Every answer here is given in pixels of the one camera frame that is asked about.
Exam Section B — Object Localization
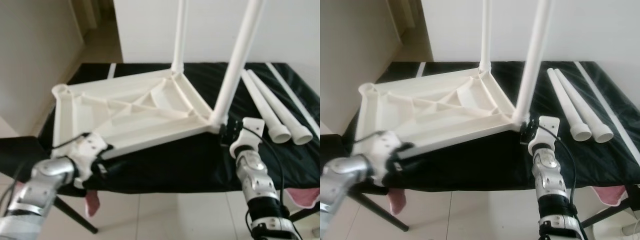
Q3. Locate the white plastic table leg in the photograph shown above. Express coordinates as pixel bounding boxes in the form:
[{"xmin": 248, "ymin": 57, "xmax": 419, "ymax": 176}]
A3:
[
  {"xmin": 171, "ymin": 0, "xmax": 190, "ymax": 75},
  {"xmin": 514, "ymin": 0, "xmax": 557, "ymax": 126},
  {"xmin": 479, "ymin": 0, "xmax": 493, "ymax": 73},
  {"xmin": 554, "ymin": 67, "xmax": 615, "ymax": 143},
  {"xmin": 240, "ymin": 69, "xmax": 292, "ymax": 146},
  {"xmin": 546, "ymin": 67, "xmax": 593, "ymax": 142},
  {"xmin": 209, "ymin": 0, "xmax": 266, "ymax": 132},
  {"xmin": 246, "ymin": 70, "xmax": 315, "ymax": 147}
]

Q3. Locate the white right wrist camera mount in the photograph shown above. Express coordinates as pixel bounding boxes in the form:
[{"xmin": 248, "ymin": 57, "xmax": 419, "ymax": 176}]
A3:
[
  {"xmin": 528, "ymin": 116, "xmax": 562, "ymax": 157},
  {"xmin": 229, "ymin": 117, "xmax": 266, "ymax": 157}
]

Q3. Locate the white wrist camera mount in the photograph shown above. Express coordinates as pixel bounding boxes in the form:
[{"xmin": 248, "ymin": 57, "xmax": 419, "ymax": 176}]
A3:
[
  {"xmin": 350, "ymin": 131, "xmax": 406, "ymax": 188},
  {"xmin": 528, "ymin": 116, "xmax": 562, "ymax": 157},
  {"xmin": 67, "ymin": 132, "xmax": 113, "ymax": 188},
  {"xmin": 229, "ymin": 117, "xmax": 266, "ymax": 157}
]

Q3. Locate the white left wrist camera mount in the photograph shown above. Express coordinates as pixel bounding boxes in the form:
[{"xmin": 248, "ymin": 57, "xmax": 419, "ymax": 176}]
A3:
[
  {"xmin": 350, "ymin": 131, "xmax": 406, "ymax": 188},
  {"xmin": 67, "ymin": 132, "xmax": 113, "ymax": 188}
]

